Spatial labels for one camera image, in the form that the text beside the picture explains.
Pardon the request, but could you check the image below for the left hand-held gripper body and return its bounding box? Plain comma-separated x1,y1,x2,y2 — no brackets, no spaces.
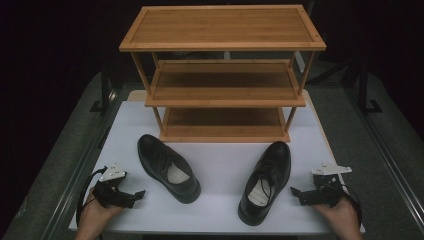
92,162,138,209

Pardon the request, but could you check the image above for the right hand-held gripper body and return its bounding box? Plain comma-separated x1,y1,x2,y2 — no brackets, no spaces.
298,162,353,208

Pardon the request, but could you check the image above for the black leather shoe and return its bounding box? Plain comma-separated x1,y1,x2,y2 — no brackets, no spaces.
237,140,292,227
136,133,202,205

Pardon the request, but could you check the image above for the wooden three-tier shoe rack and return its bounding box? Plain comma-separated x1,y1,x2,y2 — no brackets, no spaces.
118,3,327,144

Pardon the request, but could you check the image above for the person's left hand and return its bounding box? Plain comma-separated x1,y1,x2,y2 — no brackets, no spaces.
77,191,124,234

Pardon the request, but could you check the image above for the person's right hand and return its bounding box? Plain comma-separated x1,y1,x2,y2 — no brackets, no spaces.
311,197,361,234

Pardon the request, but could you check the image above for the white table cover sheet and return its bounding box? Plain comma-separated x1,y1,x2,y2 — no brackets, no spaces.
68,99,366,235

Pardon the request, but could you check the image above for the black metal stand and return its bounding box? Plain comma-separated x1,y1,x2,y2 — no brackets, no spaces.
357,59,384,115
89,62,118,115

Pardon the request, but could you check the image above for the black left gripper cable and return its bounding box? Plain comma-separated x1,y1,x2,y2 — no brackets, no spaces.
75,166,108,228

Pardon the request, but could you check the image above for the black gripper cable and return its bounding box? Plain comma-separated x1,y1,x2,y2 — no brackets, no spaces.
75,166,108,228
339,184,364,228

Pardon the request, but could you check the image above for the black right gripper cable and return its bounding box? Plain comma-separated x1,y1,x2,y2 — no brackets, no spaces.
339,184,364,228

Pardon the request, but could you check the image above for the grey metal rail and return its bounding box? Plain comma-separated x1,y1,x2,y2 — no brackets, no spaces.
39,87,125,240
343,87,424,231

